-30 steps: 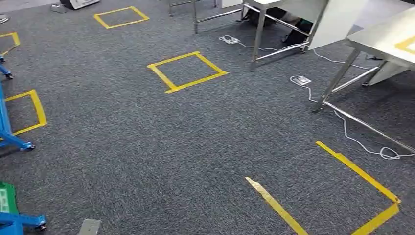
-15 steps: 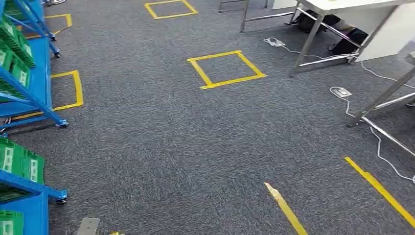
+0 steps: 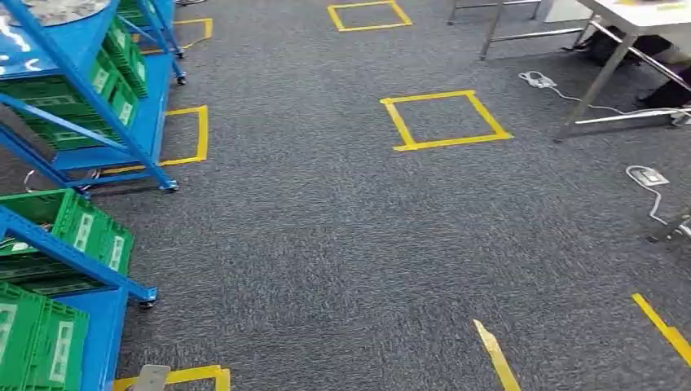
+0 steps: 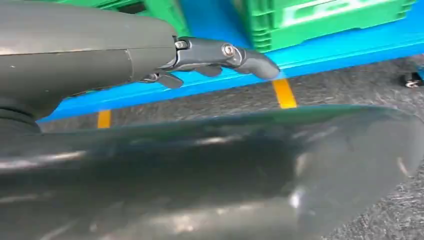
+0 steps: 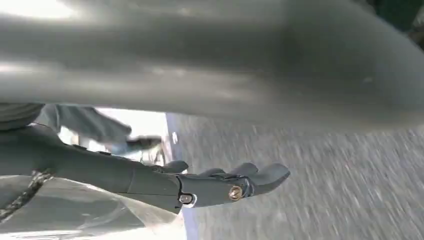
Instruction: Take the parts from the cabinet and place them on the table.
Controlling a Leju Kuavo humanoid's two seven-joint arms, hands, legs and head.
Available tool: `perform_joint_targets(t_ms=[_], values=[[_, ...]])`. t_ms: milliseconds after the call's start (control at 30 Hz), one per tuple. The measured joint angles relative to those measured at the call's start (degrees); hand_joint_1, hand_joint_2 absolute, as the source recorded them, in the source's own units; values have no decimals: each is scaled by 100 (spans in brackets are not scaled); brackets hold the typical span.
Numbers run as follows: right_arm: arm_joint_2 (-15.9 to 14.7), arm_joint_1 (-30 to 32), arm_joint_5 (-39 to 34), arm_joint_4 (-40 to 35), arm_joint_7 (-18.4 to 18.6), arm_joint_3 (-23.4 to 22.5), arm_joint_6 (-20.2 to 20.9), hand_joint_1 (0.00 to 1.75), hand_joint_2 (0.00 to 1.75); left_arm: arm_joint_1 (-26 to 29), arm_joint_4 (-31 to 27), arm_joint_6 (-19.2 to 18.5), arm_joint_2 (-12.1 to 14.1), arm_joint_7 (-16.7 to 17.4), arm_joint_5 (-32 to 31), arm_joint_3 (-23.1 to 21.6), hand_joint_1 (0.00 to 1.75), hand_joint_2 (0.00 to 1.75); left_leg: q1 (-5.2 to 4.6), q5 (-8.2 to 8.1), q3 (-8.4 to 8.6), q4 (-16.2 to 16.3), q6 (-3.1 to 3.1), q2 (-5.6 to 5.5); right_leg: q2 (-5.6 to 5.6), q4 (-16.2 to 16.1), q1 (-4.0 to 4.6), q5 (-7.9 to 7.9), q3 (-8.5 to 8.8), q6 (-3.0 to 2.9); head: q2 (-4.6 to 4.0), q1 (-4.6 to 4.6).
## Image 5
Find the clear plastic bag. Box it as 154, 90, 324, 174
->
0, 175, 187, 240

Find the right arm ribbed grey sleeve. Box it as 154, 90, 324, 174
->
0, 102, 46, 132

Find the braided grey cable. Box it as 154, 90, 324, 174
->
0, 170, 55, 222

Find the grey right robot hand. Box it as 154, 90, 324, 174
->
0, 104, 291, 215

